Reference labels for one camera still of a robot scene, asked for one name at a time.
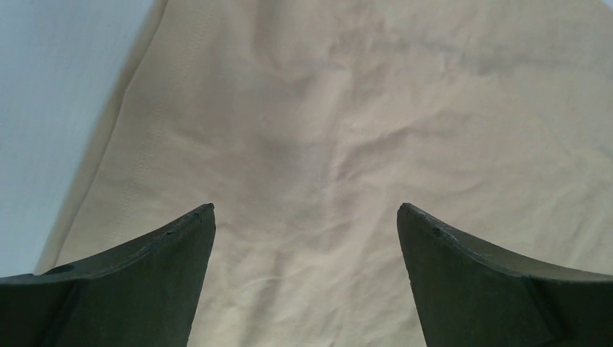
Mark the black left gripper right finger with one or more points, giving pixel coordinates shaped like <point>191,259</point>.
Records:
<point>470,292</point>

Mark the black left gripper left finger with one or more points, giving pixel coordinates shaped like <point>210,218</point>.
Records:
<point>143,292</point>

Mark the beige t shirt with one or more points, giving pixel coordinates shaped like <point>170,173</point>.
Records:
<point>308,123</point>

